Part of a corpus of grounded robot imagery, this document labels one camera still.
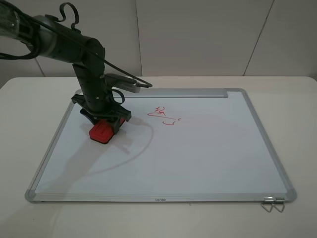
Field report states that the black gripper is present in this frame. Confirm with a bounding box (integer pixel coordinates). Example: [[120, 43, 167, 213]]
[[71, 94, 131, 134]]

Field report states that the red whiteboard eraser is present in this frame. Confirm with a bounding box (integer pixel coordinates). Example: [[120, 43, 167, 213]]
[[89, 119, 115, 144]]

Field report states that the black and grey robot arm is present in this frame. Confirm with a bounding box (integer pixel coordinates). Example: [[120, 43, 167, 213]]
[[0, 0, 135, 134]]

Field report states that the grey whiteboard pen tray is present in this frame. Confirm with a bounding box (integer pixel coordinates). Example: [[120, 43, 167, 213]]
[[122, 88, 228, 98]]

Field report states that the left metal hanging clip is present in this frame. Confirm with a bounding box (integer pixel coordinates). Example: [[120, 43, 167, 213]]
[[261, 197, 274, 213]]

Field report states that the metal hanging clip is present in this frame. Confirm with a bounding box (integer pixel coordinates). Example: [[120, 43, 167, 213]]
[[272, 197, 285, 213], [261, 197, 274, 213]]

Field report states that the right metal hanging clip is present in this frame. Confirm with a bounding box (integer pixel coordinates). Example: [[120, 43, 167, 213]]
[[272, 197, 285, 213]]

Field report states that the white whiteboard with aluminium frame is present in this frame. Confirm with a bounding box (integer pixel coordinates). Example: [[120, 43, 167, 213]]
[[25, 89, 297, 202]]

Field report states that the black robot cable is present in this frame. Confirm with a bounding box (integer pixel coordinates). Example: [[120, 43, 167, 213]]
[[0, 1, 153, 105]]

